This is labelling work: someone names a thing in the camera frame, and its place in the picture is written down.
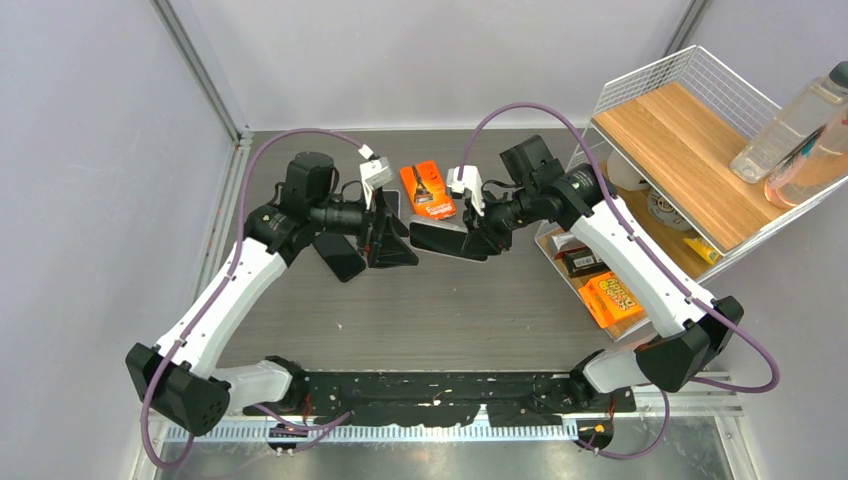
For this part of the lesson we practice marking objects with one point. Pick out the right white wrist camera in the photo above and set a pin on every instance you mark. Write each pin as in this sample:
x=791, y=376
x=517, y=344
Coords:
x=464, y=182

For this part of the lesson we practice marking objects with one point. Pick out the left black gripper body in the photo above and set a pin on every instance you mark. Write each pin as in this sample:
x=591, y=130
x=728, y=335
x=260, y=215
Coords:
x=350, y=217

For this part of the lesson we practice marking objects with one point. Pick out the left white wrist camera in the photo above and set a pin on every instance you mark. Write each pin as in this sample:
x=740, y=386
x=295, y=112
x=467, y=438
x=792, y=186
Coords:
x=375, y=172

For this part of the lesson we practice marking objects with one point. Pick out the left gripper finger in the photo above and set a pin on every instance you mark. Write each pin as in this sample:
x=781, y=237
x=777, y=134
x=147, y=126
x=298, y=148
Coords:
x=388, y=250
x=390, y=223

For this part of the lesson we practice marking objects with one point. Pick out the clear water bottle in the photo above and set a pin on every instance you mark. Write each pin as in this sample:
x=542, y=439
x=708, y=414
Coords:
x=813, y=107

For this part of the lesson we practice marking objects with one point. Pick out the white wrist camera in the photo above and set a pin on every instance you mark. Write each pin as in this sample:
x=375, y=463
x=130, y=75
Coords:
x=375, y=172
x=464, y=182

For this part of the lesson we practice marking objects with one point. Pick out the bare black phone left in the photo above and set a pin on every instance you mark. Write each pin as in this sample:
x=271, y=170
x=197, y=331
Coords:
x=339, y=255

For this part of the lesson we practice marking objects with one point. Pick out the orange packet under shelf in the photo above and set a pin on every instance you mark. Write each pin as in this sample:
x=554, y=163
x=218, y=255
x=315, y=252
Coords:
x=609, y=301

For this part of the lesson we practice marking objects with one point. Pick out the phone in lilac case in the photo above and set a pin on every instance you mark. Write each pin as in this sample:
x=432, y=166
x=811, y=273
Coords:
x=393, y=201

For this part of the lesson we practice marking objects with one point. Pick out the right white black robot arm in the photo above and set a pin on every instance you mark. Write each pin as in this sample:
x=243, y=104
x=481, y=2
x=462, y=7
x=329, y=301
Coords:
x=692, y=325

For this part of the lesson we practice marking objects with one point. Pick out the white round container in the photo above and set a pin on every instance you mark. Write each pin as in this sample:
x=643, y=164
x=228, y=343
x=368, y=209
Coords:
x=623, y=175

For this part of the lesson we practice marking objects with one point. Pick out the white wire wooden shelf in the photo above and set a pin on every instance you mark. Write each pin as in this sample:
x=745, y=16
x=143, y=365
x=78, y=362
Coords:
x=679, y=122

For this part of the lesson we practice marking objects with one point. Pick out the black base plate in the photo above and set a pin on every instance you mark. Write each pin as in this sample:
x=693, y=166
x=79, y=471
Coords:
x=444, y=399

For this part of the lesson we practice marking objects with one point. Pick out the pink tinted bottle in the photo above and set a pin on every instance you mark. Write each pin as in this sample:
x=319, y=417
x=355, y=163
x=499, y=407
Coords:
x=812, y=167

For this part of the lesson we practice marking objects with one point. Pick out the dark snack bar packet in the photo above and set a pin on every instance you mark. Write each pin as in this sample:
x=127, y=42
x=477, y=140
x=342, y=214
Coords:
x=582, y=262

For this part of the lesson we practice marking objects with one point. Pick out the yellow snack packet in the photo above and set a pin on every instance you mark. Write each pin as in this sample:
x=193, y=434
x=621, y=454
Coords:
x=703, y=249

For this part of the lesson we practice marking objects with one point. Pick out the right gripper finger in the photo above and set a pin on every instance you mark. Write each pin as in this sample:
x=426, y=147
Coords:
x=489, y=243
x=471, y=221

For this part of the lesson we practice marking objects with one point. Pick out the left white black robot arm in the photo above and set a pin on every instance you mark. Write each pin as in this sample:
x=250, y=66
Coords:
x=178, y=376

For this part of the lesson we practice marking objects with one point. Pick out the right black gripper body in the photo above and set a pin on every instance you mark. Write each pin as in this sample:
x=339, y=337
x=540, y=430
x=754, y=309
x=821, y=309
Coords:
x=506, y=213

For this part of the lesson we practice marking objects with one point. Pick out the orange razor box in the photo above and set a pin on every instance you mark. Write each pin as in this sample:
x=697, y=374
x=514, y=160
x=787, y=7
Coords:
x=427, y=191

